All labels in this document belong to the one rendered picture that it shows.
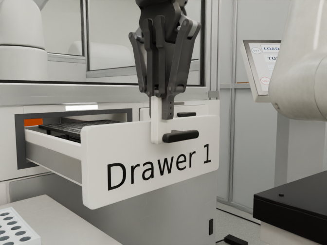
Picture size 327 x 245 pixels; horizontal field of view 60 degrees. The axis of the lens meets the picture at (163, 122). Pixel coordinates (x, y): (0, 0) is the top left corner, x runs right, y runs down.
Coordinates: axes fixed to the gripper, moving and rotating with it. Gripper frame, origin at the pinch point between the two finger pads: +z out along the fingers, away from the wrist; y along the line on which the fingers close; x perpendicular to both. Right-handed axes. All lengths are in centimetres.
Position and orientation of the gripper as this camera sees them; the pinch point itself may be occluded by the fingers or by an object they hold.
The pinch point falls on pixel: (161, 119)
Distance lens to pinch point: 42.4
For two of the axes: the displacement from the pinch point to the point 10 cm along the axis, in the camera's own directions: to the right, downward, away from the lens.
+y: 6.9, 0.8, -7.2
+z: 0.0, 9.9, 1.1
